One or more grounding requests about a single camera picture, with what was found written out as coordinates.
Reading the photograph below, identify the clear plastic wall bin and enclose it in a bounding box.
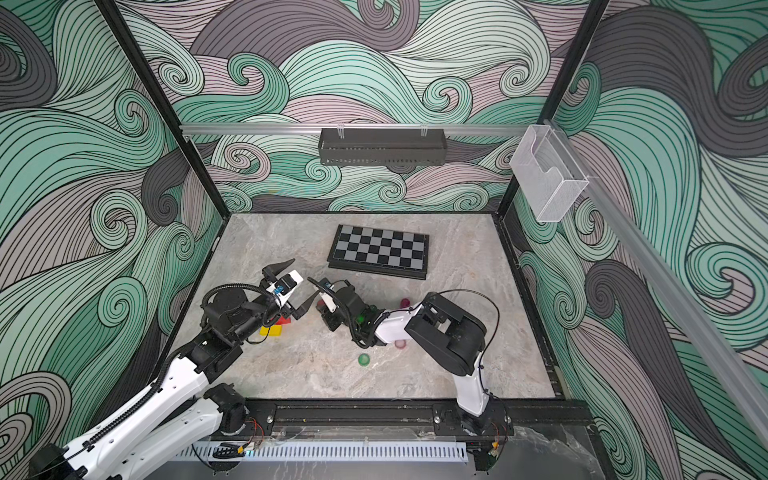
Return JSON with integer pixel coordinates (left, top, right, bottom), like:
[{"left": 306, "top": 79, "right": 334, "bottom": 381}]
[{"left": 510, "top": 124, "right": 589, "bottom": 223}]

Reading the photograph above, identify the white ventilated front strip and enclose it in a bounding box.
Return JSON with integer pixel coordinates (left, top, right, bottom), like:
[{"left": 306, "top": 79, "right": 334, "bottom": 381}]
[{"left": 174, "top": 441, "right": 469, "bottom": 464}]

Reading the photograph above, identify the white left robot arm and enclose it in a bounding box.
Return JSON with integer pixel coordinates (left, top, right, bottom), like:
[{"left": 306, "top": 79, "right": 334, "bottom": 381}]
[{"left": 27, "top": 260, "right": 303, "bottom": 479}]

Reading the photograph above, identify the black wall shelf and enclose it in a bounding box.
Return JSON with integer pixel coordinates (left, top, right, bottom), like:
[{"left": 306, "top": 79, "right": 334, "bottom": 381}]
[{"left": 318, "top": 127, "right": 448, "bottom": 168}]

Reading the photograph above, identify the black white chessboard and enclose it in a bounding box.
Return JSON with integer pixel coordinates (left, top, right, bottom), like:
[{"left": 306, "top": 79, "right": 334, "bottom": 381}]
[{"left": 327, "top": 224, "right": 430, "bottom": 280}]

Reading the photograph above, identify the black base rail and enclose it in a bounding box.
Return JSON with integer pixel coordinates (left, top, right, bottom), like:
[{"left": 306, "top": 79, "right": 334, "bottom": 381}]
[{"left": 245, "top": 398, "right": 592, "bottom": 437}]

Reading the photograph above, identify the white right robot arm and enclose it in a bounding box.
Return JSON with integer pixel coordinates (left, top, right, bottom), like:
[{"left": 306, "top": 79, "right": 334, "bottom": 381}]
[{"left": 309, "top": 279, "right": 491, "bottom": 418}]

